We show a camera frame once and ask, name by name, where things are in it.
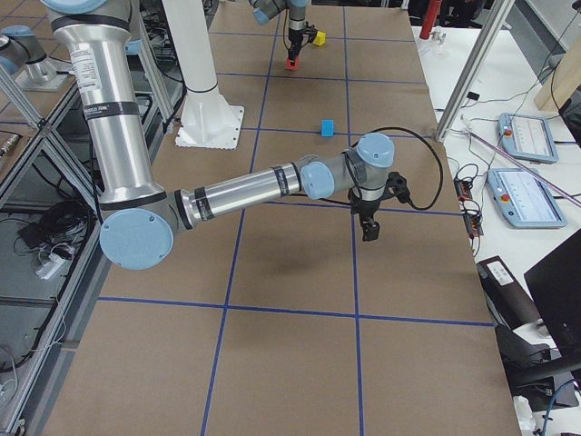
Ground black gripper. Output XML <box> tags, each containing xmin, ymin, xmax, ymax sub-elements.
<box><xmin>288</xmin><ymin>28</ymin><xmax>304</xmax><ymax>60</ymax></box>
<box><xmin>348</xmin><ymin>188</ymin><xmax>384</xmax><ymax>242</ymax></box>

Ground red cube block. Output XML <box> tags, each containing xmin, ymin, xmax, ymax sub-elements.
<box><xmin>285</xmin><ymin>57</ymin><xmax>300</xmax><ymax>71</ymax></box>

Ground blue cube block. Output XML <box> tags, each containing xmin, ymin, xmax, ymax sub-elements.
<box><xmin>320</xmin><ymin>119</ymin><xmax>335</xmax><ymax>137</ymax></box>

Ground small third robot arm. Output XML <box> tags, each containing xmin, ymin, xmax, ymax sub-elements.
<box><xmin>1</xmin><ymin>25</ymin><xmax>68</xmax><ymax>92</ymax></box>

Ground yellow cube block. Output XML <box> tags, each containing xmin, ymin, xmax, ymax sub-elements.
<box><xmin>312</xmin><ymin>31</ymin><xmax>326</xmax><ymax>46</ymax></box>

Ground orange circuit board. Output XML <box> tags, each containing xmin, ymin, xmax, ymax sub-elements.
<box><xmin>454</xmin><ymin>178</ymin><xmax>473</xmax><ymax>202</ymax></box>

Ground red cylinder bottle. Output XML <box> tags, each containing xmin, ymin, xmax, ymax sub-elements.
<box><xmin>419</xmin><ymin>0</ymin><xmax>442</xmax><ymax>40</ymax></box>

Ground near teach pendant tablet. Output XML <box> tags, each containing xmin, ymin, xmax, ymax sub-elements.
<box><xmin>487</xmin><ymin>168</ymin><xmax>567</xmax><ymax>229</ymax></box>

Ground teach pendant tablet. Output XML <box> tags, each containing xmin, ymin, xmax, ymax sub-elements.
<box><xmin>497</xmin><ymin>113</ymin><xmax>559</xmax><ymax>164</ymax></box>
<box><xmin>487</xmin><ymin>168</ymin><xmax>567</xmax><ymax>229</ymax></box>

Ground far teach pendant tablet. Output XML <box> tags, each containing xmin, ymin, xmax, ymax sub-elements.
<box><xmin>497</xmin><ymin>113</ymin><xmax>559</xmax><ymax>164</ymax></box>

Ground black computer monitor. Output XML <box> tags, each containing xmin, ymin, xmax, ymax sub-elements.
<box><xmin>525</xmin><ymin>231</ymin><xmax>580</xmax><ymax>354</ymax></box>

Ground white power strip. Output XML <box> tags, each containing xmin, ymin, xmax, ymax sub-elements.
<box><xmin>35</xmin><ymin>253</ymin><xmax>65</xmax><ymax>280</ymax></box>

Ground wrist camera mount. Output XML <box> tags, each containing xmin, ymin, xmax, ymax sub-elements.
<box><xmin>382</xmin><ymin>172</ymin><xmax>410</xmax><ymax>203</ymax></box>
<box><xmin>302</xmin><ymin>22</ymin><xmax>319</xmax><ymax>45</ymax></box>

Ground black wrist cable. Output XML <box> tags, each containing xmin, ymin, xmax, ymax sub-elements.
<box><xmin>349</xmin><ymin>126</ymin><xmax>444</xmax><ymax>211</ymax></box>

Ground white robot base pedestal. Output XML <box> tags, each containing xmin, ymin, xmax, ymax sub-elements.
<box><xmin>162</xmin><ymin>0</ymin><xmax>244</xmax><ymax>150</ymax></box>

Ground aluminium frame post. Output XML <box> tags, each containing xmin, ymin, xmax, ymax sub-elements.
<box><xmin>434</xmin><ymin>0</ymin><xmax>515</xmax><ymax>143</ymax></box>

